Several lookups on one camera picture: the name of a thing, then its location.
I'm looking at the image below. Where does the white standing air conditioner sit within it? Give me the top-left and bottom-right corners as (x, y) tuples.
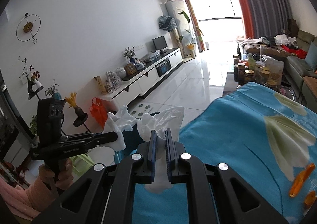
(165, 0), (192, 58)

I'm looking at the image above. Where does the small black monitor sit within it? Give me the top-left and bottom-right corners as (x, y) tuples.
(152, 36), (168, 54)

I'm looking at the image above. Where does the orange plastic bag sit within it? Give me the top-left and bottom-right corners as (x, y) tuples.
(89, 98), (108, 129)

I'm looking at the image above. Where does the blue cushion far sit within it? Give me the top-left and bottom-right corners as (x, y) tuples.
(305, 42), (317, 71)

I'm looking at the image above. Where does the orange grey curtain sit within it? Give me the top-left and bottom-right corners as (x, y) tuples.
(239, 0), (292, 39)

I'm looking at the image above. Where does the teal trash bin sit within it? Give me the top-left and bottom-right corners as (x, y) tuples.
(114, 114), (157, 164)

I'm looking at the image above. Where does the pink sleeve left forearm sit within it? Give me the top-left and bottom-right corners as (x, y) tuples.
(1, 177), (55, 221)

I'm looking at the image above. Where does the cluttered coffee table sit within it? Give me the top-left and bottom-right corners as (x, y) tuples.
(222, 55), (299, 102)

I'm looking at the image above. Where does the tall green potted plant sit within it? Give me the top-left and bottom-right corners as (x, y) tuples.
(179, 10), (203, 59)

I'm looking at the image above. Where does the white black tv cabinet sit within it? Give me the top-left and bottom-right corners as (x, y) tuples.
(99, 48), (183, 111)

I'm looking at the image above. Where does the white bathroom scale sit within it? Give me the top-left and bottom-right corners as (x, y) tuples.
(130, 103), (153, 118)

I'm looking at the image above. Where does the left hand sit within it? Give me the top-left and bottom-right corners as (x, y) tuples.
(39, 159), (74, 190)

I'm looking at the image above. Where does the round wall clock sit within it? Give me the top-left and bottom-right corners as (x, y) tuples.
(16, 12), (41, 44)

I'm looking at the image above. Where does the blue floral table cloth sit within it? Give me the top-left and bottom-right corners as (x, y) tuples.
(179, 83), (316, 223)

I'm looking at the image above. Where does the white tissue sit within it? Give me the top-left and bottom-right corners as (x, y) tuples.
(137, 107), (184, 194)
(99, 105), (137, 152)

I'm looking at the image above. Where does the orange peel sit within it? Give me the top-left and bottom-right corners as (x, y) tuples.
(288, 163), (316, 210)

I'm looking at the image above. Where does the green sectional sofa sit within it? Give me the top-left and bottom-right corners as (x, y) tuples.
(242, 29), (317, 113)

